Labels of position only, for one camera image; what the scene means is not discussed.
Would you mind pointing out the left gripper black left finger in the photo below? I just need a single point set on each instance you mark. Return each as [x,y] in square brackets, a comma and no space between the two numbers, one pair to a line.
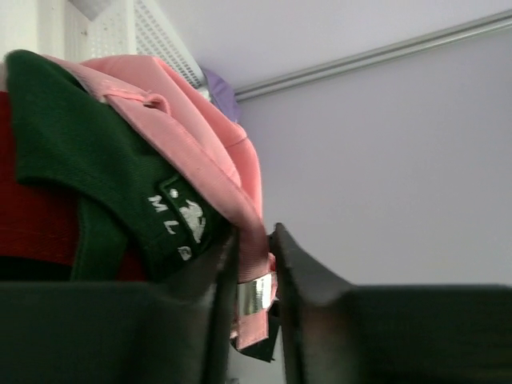
[177,331]

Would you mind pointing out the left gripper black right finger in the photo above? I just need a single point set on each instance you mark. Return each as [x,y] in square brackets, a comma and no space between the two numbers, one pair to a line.
[334,331]

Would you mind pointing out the dark green NY baseball cap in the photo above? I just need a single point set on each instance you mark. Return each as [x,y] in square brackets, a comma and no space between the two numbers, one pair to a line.
[181,224]

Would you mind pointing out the pink baseball cap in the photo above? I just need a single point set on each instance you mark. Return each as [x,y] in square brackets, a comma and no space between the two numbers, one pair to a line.
[213,153]

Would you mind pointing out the red LA baseball cap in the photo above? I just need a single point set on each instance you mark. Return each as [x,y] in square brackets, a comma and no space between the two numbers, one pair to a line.
[71,190]

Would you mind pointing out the lavender LA baseball cap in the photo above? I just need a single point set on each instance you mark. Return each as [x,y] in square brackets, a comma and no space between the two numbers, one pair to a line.
[222,95]

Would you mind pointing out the black baseball cap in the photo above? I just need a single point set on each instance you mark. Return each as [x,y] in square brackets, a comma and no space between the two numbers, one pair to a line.
[260,344]

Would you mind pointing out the white perforated plastic basket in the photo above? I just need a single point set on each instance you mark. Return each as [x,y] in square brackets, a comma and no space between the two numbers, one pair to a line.
[80,30]

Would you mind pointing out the right aluminium frame post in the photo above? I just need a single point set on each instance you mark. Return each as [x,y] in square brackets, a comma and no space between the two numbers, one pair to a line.
[411,46]

